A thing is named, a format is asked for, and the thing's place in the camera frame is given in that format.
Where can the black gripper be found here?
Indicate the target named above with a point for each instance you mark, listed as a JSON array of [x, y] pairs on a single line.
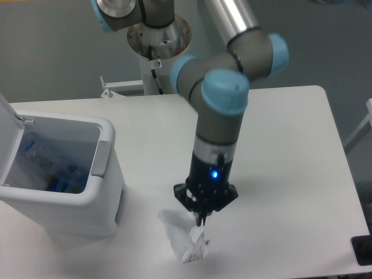
[[209, 183]]

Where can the white plastic wrapper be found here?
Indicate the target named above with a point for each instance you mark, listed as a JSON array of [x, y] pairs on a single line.
[[186, 238]]

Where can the clear plastic water bottle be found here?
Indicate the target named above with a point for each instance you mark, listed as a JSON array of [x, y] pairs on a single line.
[[44, 157]]

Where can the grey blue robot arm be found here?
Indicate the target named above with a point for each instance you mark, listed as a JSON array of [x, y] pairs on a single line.
[[216, 88]]

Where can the white plastic trash can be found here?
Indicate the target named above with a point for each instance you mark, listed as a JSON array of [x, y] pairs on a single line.
[[89, 141]]

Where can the blue yellow package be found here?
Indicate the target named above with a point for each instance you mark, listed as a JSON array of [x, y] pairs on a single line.
[[65, 185]]

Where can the black object at table edge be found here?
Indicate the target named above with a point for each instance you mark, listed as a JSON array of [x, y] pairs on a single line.
[[362, 249]]

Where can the white metal base frame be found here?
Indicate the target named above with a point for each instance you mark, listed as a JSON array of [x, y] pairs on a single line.
[[148, 86]]

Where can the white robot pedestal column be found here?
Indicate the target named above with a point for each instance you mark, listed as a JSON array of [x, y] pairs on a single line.
[[161, 62]]

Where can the white frame at right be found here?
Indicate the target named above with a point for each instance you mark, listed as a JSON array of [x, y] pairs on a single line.
[[360, 131]]

